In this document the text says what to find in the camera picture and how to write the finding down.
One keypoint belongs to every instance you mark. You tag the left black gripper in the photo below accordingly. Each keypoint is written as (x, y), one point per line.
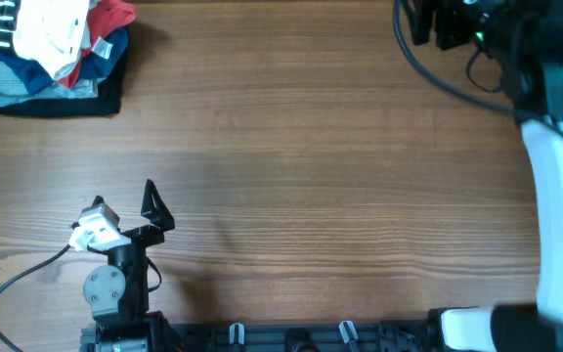
(152, 208)

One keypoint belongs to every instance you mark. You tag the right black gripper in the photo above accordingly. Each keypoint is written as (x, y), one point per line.
(454, 13)

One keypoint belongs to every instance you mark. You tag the white t-shirt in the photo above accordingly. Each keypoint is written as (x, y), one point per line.
(50, 32)

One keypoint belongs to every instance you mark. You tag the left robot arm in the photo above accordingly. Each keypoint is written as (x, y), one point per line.
(118, 292)

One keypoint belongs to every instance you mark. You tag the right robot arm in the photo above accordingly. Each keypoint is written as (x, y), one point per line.
(525, 38)

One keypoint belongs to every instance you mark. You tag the black folded garment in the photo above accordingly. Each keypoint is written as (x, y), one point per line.
(107, 103)

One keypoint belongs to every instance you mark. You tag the light blue denim garment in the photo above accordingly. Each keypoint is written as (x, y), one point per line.
(13, 90)

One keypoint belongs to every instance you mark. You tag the red folded shirt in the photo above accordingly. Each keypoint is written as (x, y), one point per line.
(105, 17)

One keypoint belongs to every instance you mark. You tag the navy blue folded garment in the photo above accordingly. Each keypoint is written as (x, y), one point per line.
(95, 67)

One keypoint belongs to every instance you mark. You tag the left white rail clip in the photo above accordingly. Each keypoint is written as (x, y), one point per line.
(236, 334)

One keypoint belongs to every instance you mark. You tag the white rail clip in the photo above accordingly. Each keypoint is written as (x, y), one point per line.
(236, 334)
(348, 332)

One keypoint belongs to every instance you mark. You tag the right white rail clip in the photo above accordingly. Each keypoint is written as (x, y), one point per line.
(348, 332)

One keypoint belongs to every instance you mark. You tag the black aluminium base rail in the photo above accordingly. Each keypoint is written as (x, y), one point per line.
(387, 336)

